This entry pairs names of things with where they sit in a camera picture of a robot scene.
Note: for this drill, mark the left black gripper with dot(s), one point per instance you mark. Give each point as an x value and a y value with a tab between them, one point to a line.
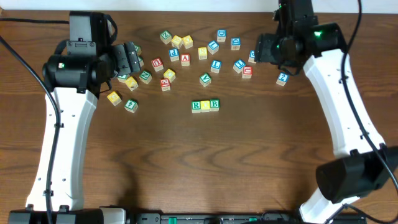
125	58

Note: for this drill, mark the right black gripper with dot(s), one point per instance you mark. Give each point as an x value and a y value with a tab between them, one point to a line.
265	51

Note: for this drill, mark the blue I block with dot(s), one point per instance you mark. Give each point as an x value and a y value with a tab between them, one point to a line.
239	65

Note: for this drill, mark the green B block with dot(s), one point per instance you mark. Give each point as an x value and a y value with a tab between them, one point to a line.
214	105

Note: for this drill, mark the yellow O block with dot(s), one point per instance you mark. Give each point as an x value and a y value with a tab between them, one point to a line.
205	106

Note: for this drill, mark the green R block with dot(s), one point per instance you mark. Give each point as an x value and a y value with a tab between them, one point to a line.
196	106

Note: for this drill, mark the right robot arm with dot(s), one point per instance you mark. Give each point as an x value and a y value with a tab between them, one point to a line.
363	163

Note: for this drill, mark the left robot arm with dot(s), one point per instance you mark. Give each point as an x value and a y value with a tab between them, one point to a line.
73	83

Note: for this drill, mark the green 7 block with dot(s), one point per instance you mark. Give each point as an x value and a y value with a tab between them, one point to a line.
141	62

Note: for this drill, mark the green J block left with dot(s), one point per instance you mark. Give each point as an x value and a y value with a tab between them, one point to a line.
138	50

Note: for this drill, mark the blue 5 block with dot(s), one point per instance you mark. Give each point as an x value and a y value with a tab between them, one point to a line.
251	58

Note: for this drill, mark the green V block left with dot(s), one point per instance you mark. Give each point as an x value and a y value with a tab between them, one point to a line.
123	78

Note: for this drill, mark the green v block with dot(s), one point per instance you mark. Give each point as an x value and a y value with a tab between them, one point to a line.
123	78
205	79

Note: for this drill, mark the yellow K block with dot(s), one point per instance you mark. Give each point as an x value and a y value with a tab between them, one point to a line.
131	83

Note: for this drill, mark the green N block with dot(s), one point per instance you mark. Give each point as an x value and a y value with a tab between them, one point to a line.
145	77

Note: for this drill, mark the red U block right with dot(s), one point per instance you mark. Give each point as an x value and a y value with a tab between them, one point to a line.
247	72

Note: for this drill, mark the red u block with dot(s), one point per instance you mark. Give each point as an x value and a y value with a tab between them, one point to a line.
247	72
157	64

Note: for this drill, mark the blue 2 block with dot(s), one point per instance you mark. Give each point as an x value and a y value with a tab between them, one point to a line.
282	79

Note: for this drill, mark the red U block left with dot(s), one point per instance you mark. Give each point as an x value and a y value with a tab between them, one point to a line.
157	64

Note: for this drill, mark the blue D block right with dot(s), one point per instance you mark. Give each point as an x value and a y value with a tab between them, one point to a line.
235	43

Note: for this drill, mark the blue d block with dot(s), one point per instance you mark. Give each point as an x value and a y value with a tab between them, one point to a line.
235	43
221	35

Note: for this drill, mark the yellow G block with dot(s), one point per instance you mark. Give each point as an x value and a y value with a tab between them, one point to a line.
114	97

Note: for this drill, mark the green 4 block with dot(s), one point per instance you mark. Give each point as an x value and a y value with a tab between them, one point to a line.
131	106

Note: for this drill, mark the yellow C block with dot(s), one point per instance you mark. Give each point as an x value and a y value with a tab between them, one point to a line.
170	75

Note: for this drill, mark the green Z block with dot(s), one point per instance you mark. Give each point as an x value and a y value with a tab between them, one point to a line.
166	37

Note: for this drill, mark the red E block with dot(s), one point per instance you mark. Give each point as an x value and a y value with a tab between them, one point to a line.
165	84

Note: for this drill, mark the blue P block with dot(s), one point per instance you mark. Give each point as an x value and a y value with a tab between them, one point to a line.
174	55

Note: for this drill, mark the blue D block top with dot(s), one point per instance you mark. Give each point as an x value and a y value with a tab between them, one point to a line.
221	35

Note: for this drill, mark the blue L block lower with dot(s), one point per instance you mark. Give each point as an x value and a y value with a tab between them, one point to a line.
216	66

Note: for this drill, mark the yellow S block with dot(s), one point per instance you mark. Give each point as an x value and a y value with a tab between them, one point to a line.
177	42

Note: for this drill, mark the red A block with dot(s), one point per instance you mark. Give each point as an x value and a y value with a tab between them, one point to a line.
185	60

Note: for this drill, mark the green V block centre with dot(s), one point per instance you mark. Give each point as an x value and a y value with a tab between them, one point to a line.
205	79

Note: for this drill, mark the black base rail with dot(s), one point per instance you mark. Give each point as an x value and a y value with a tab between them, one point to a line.
156	218

